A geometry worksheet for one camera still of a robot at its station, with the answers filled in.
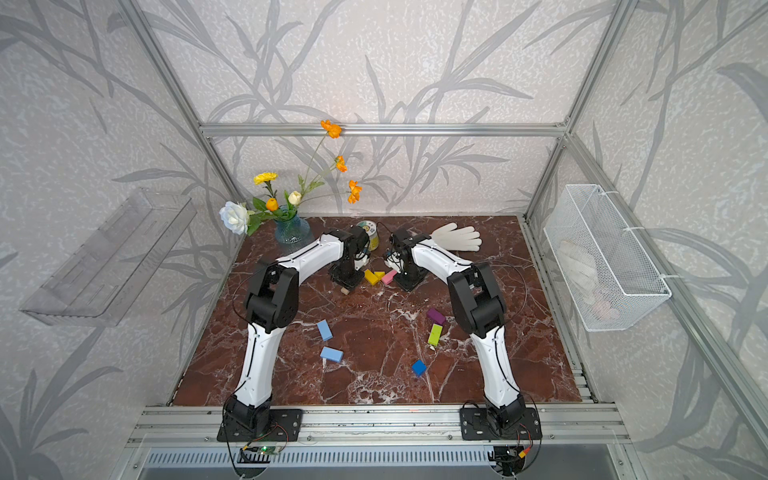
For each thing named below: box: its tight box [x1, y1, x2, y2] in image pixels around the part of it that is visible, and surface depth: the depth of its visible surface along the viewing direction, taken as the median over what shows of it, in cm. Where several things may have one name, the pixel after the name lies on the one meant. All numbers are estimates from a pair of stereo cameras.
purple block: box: [427, 308, 446, 325], surface depth 95 cm
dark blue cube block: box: [412, 359, 427, 378], surface depth 84 cm
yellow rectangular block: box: [364, 269, 379, 286], surface depth 104 cm
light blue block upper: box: [317, 319, 333, 342], surface depth 91 cm
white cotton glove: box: [430, 222, 482, 252], surface depth 118 cm
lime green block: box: [428, 323, 443, 346], surface depth 90 cm
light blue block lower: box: [320, 346, 344, 363], surface depth 86 cm
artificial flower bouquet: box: [219, 120, 363, 236], surface depth 88 cm
